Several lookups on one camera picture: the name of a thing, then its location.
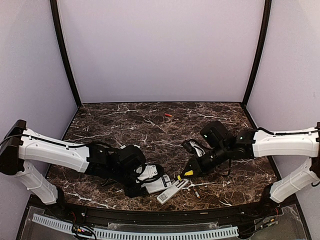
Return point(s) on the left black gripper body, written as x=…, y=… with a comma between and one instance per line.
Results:
x=131, y=192

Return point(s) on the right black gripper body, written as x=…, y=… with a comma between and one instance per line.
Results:
x=204, y=166

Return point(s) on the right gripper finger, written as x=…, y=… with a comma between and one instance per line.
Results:
x=192, y=164
x=191, y=174

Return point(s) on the yellow handled screwdriver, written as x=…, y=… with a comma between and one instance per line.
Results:
x=179, y=178

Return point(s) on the grey remote control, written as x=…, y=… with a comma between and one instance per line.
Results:
x=155, y=186

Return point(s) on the white slim remote control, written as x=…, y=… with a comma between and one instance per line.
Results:
x=171, y=191

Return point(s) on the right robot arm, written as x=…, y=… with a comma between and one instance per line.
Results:
x=256, y=143

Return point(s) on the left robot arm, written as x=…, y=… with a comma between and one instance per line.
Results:
x=22, y=145

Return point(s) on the purple AAA battery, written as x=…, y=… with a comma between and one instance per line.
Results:
x=166, y=181

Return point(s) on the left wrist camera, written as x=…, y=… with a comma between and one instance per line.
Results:
x=149, y=173

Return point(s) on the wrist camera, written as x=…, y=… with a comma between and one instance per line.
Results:
x=149, y=173
x=193, y=147

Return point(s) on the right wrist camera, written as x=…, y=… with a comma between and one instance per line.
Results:
x=193, y=147

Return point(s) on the black front rail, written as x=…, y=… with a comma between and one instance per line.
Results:
x=182, y=209

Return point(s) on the white slotted cable duct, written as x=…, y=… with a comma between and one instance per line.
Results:
x=137, y=232

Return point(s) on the right black frame post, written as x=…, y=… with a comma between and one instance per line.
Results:
x=258, y=52

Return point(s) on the black frame post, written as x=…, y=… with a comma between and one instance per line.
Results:
x=63, y=52
x=258, y=52

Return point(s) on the left black frame post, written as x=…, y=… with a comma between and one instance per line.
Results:
x=63, y=52

